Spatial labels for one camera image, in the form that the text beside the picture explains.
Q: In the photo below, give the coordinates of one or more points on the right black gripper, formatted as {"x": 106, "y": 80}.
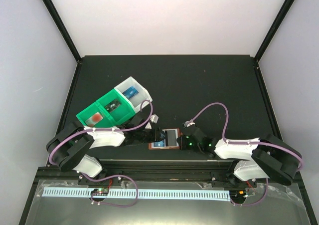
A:
{"x": 181, "y": 142}

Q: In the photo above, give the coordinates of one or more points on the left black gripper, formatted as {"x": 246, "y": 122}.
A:
{"x": 156, "y": 136}

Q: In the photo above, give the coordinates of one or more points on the brown leather card holder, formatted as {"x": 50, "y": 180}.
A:
{"x": 165, "y": 148}

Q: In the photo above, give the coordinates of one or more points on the blue card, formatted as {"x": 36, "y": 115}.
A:
{"x": 159, "y": 144}
{"x": 130, "y": 92}

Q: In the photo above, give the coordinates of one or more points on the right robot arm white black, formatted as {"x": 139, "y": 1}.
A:
{"x": 267, "y": 157}

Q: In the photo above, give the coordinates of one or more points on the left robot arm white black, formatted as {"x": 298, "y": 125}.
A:
{"x": 69, "y": 149}

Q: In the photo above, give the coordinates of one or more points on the blue card in white bin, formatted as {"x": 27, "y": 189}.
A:
{"x": 130, "y": 92}

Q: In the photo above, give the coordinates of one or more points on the black card in green bin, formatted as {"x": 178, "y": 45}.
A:
{"x": 114, "y": 104}

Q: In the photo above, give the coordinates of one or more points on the red white card in bin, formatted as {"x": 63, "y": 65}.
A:
{"x": 94, "y": 119}

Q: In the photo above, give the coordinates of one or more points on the white plastic bin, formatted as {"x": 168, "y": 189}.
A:
{"x": 136, "y": 101}

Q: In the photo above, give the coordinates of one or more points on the green bin near white bin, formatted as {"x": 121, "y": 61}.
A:
{"x": 123, "y": 113}

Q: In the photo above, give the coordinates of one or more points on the green bin at end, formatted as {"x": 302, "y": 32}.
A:
{"x": 92, "y": 109}

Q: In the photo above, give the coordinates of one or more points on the small circuit board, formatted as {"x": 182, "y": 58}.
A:
{"x": 100, "y": 192}

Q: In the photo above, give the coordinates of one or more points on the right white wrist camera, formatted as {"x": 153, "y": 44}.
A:
{"x": 188, "y": 123}

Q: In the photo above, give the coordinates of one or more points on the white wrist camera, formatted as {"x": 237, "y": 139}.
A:
{"x": 188, "y": 123}
{"x": 153, "y": 120}

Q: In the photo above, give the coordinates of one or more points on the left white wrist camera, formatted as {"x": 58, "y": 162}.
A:
{"x": 153, "y": 120}

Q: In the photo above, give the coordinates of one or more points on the black aluminium front rail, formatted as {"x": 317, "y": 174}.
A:
{"x": 217, "y": 173}

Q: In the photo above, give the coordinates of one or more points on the white slotted cable duct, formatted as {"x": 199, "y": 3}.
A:
{"x": 207, "y": 195}

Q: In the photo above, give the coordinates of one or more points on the right black frame post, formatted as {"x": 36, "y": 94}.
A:
{"x": 287, "y": 4}

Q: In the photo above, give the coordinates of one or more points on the black frame post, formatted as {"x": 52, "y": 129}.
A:
{"x": 62, "y": 29}
{"x": 287, "y": 4}

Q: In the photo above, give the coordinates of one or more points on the left black frame post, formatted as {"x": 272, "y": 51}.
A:
{"x": 62, "y": 29}

